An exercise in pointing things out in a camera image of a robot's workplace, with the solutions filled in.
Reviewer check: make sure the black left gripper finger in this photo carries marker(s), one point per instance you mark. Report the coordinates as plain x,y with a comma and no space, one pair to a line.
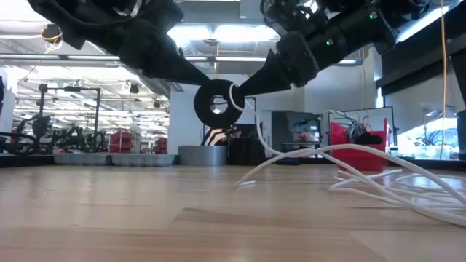
182,72

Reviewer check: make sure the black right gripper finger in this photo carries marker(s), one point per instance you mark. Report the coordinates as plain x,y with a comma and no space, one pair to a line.
265,78

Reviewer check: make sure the black plastic spool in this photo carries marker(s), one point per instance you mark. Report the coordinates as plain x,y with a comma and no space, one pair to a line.
204,109

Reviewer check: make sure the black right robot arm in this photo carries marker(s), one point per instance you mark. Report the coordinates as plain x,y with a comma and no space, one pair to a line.
356,32

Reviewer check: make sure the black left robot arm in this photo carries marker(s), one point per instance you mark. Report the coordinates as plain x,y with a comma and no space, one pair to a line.
73,22

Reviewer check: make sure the background black robot arm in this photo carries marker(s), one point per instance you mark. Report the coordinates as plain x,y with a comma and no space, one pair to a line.
215,136
18,142
78,142

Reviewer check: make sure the yellow ceiling drop plug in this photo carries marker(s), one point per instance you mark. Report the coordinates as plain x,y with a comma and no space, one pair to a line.
217,69

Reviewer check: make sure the black equipment cart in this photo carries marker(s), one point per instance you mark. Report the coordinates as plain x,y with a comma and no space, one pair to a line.
291,123

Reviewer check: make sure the red shelving unit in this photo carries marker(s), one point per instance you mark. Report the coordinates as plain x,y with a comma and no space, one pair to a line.
122,142
161,145

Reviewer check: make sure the small blue black spool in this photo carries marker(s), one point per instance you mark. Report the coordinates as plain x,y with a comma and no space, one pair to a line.
287,161

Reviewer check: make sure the grey plastic tray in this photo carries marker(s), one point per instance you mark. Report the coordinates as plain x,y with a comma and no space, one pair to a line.
82,159
143,160

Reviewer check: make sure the long ceiling light bar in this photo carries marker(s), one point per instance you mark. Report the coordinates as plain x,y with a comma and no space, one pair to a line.
36,56

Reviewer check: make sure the red plastic bin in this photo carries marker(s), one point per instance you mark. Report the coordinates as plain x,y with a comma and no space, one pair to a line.
367,161

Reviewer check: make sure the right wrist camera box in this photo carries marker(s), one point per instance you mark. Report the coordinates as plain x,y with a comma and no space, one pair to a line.
287,14

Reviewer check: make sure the black gantry frame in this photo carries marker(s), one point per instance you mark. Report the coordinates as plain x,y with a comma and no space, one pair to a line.
97,109

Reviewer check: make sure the grey duct tape roll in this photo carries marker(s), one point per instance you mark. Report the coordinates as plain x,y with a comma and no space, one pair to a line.
202,156

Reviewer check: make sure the black rig post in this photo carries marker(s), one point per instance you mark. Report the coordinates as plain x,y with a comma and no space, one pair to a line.
460,109

